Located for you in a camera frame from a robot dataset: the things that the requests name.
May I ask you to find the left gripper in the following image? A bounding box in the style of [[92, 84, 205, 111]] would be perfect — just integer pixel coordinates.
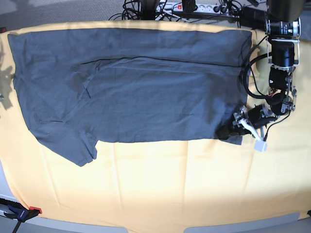
[[216, 104, 277, 140]]

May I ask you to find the black pole base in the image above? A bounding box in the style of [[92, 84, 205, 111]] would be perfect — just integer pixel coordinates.
[[140, 0, 159, 20]]

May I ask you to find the blue bar clamp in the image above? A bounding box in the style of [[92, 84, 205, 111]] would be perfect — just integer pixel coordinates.
[[0, 198, 42, 233]]

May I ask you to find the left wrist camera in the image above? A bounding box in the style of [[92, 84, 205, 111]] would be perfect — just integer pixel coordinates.
[[254, 140, 267, 152]]

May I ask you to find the black cable bundle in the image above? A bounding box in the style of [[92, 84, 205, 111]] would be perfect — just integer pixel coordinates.
[[108, 0, 185, 22]]

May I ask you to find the blue-grey T-shirt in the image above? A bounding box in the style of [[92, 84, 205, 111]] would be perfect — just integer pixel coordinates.
[[8, 28, 252, 166]]

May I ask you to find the white power strip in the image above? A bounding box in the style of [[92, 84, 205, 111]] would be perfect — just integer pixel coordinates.
[[156, 0, 229, 15]]

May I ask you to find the black power adapter box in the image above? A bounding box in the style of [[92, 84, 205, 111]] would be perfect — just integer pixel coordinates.
[[240, 7, 266, 28]]

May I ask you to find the yellow table cloth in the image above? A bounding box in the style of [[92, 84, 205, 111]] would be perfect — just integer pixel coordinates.
[[0, 33, 311, 233]]

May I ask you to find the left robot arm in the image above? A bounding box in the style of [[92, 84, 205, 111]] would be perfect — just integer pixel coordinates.
[[216, 0, 306, 141]]

